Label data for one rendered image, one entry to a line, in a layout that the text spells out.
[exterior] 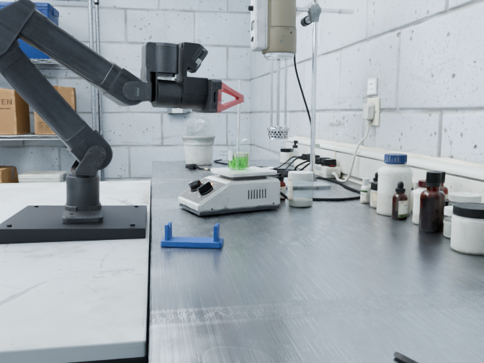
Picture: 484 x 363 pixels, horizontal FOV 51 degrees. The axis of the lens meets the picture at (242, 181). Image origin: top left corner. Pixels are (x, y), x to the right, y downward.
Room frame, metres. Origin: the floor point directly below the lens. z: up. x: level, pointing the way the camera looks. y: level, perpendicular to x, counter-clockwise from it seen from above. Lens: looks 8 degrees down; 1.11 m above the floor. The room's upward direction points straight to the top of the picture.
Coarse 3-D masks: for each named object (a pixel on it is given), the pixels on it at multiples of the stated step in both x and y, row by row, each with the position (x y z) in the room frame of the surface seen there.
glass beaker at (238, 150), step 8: (232, 144) 1.13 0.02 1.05; (240, 144) 1.12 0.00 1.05; (248, 144) 1.14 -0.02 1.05; (232, 152) 1.13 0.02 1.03; (240, 152) 1.12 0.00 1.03; (248, 152) 1.14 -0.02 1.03; (232, 160) 1.13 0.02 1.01; (240, 160) 1.12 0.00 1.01; (248, 160) 1.14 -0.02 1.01; (232, 168) 1.13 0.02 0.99; (240, 168) 1.12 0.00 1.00; (248, 168) 1.14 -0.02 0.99
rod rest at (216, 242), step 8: (168, 224) 0.82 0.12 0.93; (216, 224) 0.82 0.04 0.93; (168, 232) 0.80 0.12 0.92; (216, 232) 0.80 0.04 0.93; (168, 240) 0.80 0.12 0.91; (176, 240) 0.81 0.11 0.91; (184, 240) 0.81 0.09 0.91; (192, 240) 0.81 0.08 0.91; (200, 240) 0.81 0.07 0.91; (208, 240) 0.81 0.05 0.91; (216, 240) 0.80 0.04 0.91
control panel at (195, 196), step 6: (204, 180) 1.16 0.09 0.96; (210, 180) 1.14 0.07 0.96; (216, 186) 1.09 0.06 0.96; (222, 186) 1.07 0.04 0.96; (186, 192) 1.14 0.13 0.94; (192, 192) 1.12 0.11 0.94; (198, 192) 1.11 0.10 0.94; (210, 192) 1.07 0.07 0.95; (192, 198) 1.09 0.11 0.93; (198, 198) 1.07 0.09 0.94; (204, 198) 1.06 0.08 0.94
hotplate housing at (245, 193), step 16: (208, 176) 1.18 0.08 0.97; (224, 176) 1.15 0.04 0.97; (256, 176) 1.13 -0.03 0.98; (224, 192) 1.07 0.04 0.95; (240, 192) 1.08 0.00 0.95; (256, 192) 1.10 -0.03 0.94; (272, 192) 1.12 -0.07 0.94; (192, 208) 1.07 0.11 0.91; (208, 208) 1.05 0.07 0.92; (224, 208) 1.07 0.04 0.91; (240, 208) 1.09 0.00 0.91; (256, 208) 1.11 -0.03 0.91; (272, 208) 1.12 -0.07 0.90
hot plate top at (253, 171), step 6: (216, 168) 1.19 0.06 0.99; (222, 168) 1.19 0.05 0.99; (252, 168) 1.19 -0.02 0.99; (258, 168) 1.19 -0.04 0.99; (222, 174) 1.12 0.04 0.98; (228, 174) 1.09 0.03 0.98; (234, 174) 1.08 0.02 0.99; (240, 174) 1.09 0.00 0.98; (246, 174) 1.10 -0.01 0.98; (252, 174) 1.10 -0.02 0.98; (258, 174) 1.11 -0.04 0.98; (264, 174) 1.12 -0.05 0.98; (270, 174) 1.12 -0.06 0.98; (276, 174) 1.13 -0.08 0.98
